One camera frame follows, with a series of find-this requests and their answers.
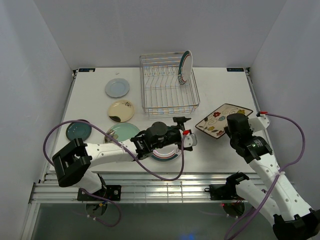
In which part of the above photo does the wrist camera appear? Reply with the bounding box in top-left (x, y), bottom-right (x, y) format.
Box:
top-left (248, 114), bottom-right (270, 133)
top-left (182, 130), bottom-right (198, 148)

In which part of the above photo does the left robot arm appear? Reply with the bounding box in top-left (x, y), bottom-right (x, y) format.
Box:
top-left (52, 117), bottom-right (197, 200)

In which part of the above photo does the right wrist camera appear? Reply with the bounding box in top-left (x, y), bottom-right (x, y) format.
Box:
top-left (248, 114), bottom-right (270, 133)

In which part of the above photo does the white plate teal rim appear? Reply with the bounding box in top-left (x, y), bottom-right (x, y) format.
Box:
top-left (178, 50), bottom-right (193, 85)
top-left (151, 145), bottom-right (181, 162)

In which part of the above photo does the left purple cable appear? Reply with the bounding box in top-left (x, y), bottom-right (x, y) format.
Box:
top-left (42, 119), bottom-right (187, 228)

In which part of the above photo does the white plate teal rim front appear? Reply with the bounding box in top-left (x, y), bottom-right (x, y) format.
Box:
top-left (151, 145), bottom-right (181, 162)

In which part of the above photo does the light blue scalloped plate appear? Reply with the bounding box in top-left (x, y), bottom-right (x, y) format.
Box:
top-left (104, 78), bottom-right (130, 98)

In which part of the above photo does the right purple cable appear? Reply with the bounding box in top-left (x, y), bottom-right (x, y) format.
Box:
top-left (223, 111), bottom-right (306, 240)

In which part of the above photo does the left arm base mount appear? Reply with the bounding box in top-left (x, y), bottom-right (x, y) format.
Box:
top-left (76, 185), bottom-right (122, 202)

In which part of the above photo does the dark label sticker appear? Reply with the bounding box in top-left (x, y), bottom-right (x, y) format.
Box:
top-left (78, 68), bottom-right (96, 73)
top-left (226, 67), bottom-right (245, 72)

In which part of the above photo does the cream plate with flowers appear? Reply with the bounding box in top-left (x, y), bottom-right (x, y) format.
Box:
top-left (107, 100), bottom-right (135, 123)

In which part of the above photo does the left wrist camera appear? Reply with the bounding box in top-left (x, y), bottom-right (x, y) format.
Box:
top-left (182, 130), bottom-right (198, 148)

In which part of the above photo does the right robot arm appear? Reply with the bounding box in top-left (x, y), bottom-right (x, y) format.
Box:
top-left (224, 112), bottom-right (320, 240)

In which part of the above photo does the mint green flower plate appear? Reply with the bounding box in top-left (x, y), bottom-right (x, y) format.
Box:
top-left (106, 122), bottom-right (140, 142)

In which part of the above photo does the metal wire dish rack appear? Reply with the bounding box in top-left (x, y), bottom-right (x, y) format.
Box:
top-left (139, 52), bottom-right (200, 117)

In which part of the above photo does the square floral plate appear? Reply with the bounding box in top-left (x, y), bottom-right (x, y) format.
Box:
top-left (195, 103), bottom-right (254, 139)

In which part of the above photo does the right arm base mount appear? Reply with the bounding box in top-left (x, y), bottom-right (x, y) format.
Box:
top-left (204, 184), bottom-right (244, 201)

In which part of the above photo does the purple cable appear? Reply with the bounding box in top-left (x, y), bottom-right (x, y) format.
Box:
top-left (223, 111), bottom-right (306, 240)
top-left (42, 119), bottom-right (187, 228)

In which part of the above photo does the dark teal saucer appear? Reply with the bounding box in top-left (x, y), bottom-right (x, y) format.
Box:
top-left (65, 122), bottom-right (92, 141)

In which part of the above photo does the dark label sticker right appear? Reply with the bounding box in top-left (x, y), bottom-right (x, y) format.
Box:
top-left (226, 67), bottom-right (245, 72)

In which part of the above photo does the dark label sticker left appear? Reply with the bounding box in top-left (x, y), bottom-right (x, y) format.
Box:
top-left (78, 68), bottom-right (96, 73)

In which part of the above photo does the white plate teal rim back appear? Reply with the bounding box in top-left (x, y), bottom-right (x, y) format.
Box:
top-left (178, 50), bottom-right (193, 85)

